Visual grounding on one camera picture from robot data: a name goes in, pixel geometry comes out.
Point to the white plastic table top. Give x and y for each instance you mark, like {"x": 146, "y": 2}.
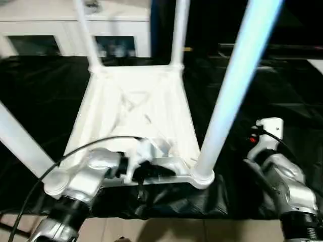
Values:
{"x": 131, "y": 113}

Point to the white plastic table leg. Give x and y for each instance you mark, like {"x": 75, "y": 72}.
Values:
{"x": 234, "y": 75}
{"x": 179, "y": 32}
{"x": 20, "y": 141}
{"x": 88, "y": 37}

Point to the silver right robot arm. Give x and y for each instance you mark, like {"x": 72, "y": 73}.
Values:
{"x": 287, "y": 181}

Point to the black glossy mat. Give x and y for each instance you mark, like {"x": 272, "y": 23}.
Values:
{"x": 265, "y": 95}

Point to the grey robot foot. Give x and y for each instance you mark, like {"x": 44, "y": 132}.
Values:
{"x": 123, "y": 239}

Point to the black television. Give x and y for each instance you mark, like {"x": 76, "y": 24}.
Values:
{"x": 290, "y": 49}

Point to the white sideboard surface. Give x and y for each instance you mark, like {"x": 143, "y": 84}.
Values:
{"x": 318, "y": 65}

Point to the small tan box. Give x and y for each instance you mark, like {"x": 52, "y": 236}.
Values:
{"x": 187, "y": 49}

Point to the small white ceramic cup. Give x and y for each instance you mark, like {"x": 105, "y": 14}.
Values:
{"x": 131, "y": 53}

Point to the white ceramic jar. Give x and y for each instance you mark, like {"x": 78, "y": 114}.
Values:
{"x": 118, "y": 51}

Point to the black bundle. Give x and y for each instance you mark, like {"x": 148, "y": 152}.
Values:
{"x": 93, "y": 3}

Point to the white glass-door cabinet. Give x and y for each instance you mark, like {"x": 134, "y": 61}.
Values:
{"x": 38, "y": 27}

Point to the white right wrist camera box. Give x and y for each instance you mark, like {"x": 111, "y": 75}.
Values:
{"x": 270, "y": 133}

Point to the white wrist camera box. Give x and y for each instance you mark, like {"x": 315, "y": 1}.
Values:
{"x": 270, "y": 133}
{"x": 141, "y": 148}

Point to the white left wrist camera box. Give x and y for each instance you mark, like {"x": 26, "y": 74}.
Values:
{"x": 141, "y": 148}

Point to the black metal table frame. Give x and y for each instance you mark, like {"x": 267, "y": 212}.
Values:
{"x": 6, "y": 221}

